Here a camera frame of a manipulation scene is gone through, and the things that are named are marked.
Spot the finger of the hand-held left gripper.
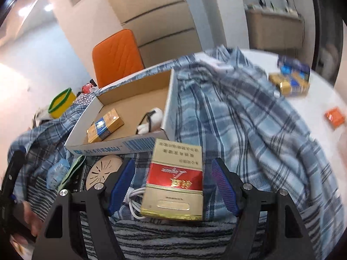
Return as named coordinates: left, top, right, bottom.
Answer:
left=0, top=149, right=27, bottom=203

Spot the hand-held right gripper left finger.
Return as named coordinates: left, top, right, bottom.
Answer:
left=32, top=158, right=136, bottom=260

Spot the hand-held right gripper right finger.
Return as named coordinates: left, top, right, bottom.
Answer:
left=211, top=158, right=322, bottom=260

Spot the white cable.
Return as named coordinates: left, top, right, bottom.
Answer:
left=123, top=187, right=152, bottom=221

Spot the round tan slotted disc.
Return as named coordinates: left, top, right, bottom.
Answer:
left=85, top=155, right=126, bottom=193

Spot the light blue packet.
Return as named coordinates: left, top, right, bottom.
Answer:
left=47, top=159, right=71, bottom=190

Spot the black tissue pack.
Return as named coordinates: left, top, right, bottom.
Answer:
left=64, top=164, right=94, bottom=193

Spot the green packet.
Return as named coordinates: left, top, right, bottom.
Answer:
left=58, top=155, right=86, bottom=190

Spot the red and gold cigarette box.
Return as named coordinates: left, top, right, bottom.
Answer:
left=140, top=138, right=204, bottom=221

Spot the cardboard box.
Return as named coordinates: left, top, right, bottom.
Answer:
left=64, top=68, right=179, bottom=157

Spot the person's left hand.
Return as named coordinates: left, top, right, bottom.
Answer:
left=23, top=202, right=44, bottom=237

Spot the beige bag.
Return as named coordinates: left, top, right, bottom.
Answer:
left=33, top=108, right=52, bottom=128

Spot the gold and blue cigarette pack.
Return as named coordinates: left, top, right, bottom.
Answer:
left=87, top=108, right=124, bottom=143

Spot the grey striped cloth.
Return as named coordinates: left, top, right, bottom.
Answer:
left=27, top=176, right=326, bottom=260

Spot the blue plaid shirt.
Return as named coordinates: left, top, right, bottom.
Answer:
left=8, top=45, right=337, bottom=260

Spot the yellow container with green rim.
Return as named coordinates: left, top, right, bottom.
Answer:
left=48, top=88, right=77, bottom=119

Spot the dotted dark packet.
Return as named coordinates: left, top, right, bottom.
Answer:
left=73, top=92, right=95, bottom=106

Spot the gold cigarette pack blue label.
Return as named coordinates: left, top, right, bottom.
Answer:
left=268, top=72, right=310, bottom=97

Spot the orange chair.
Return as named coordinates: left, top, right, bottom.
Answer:
left=92, top=29, right=144, bottom=88

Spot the small orange box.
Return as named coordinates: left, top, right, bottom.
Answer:
left=325, top=108, right=346, bottom=128

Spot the dark blue cigarette pack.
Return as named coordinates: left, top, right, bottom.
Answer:
left=278, top=55, right=311, bottom=82

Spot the beige vanity cabinet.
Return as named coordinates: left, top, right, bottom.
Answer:
left=245, top=8, right=305, bottom=50

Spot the beige refrigerator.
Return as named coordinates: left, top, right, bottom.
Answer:
left=98, top=0, right=204, bottom=69

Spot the white cloth with black strap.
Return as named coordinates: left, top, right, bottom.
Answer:
left=136, top=108, right=164, bottom=134

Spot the black door frame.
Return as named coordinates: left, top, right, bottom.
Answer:
left=309, top=0, right=335, bottom=80

